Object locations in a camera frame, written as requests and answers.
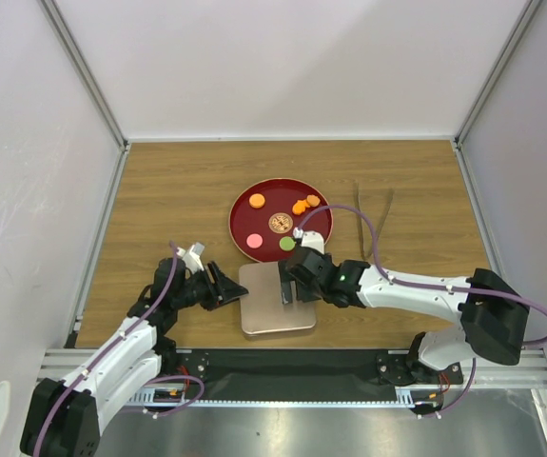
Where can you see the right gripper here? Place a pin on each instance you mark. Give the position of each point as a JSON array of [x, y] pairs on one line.
[[301, 294]]

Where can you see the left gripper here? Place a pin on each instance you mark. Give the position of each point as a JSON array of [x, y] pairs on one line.
[[227, 289]]

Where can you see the tin lid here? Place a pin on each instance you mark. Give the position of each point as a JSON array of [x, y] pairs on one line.
[[262, 309]]

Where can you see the metal tongs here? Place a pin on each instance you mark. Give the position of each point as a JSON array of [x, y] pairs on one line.
[[366, 250]]

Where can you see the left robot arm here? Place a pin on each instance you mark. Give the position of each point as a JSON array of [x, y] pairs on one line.
[[67, 417]]

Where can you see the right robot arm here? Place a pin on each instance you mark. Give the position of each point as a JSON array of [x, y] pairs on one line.
[[487, 317]]

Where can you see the green sandwich cookie lower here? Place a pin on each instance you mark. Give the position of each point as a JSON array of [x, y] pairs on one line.
[[287, 243]]

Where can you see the square cookie tin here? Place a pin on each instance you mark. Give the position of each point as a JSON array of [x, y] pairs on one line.
[[275, 335]]

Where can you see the pink sandwich cookie lower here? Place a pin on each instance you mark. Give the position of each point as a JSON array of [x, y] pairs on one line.
[[254, 240]]

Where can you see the red round tray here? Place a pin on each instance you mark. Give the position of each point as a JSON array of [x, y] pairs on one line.
[[275, 219]]

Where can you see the orange fish cookie lower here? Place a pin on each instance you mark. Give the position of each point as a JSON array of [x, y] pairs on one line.
[[300, 207]]

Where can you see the orange flower cookie on tray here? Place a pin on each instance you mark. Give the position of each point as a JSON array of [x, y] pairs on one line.
[[312, 201]]

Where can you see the orange round cookie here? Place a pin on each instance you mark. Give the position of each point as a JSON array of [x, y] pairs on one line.
[[256, 200]]

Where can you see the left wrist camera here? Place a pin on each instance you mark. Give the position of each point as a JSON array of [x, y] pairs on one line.
[[192, 257]]

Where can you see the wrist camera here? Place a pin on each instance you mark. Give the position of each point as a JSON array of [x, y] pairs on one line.
[[309, 239], [192, 257]]

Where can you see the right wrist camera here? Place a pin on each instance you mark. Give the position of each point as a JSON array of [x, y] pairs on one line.
[[309, 239]]

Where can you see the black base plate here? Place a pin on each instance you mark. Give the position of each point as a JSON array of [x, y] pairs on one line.
[[310, 375]]

